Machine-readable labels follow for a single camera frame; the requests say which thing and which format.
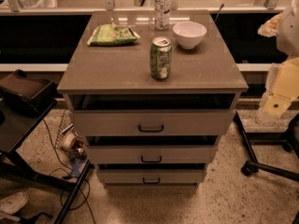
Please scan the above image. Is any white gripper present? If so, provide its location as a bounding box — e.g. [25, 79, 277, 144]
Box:
[261, 58, 299, 118]

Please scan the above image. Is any green soda can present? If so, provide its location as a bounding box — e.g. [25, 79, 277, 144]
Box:
[149, 36, 172, 80]

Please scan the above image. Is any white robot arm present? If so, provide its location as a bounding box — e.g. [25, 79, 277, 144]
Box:
[258, 0, 299, 117]

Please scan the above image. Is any black chair base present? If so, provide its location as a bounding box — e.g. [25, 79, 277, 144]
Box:
[234, 113, 299, 182]

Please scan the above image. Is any white ceramic bowl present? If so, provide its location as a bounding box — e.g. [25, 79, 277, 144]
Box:
[173, 21, 206, 49]

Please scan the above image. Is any grey drawer cabinet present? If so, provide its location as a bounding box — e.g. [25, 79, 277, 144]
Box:
[58, 10, 248, 186]

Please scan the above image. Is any clear plastic water bottle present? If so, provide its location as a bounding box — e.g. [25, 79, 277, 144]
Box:
[154, 0, 171, 30]

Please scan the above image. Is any bottom grey drawer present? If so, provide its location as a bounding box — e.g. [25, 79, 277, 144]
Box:
[97, 170, 206, 185]

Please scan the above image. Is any grey drawer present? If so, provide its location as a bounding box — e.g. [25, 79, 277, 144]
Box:
[70, 111, 235, 136]
[85, 146, 217, 164]
[97, 170, 206, 185]

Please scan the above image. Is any middle grey drawer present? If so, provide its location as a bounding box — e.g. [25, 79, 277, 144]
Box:
[85, 146, 217, 164]

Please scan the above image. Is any green chip bag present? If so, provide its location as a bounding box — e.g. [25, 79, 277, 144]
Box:
[87, 23, 140, 46]

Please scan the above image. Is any top grey drawer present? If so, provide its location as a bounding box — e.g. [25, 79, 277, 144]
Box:
[70, 111, 235, 136]

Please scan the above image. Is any dark bag on table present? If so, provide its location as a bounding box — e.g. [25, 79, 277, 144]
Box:
[0, 69, 55, 117]

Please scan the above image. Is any white sneaker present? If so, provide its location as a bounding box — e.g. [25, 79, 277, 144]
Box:
[0, 191, 29, 214]

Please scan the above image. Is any wire basket with clutter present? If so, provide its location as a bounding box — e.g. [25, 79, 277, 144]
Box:
[55, 110, 86, 160]

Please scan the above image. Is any black floor cable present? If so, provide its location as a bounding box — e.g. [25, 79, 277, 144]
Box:
[41, 119, 97, 224]

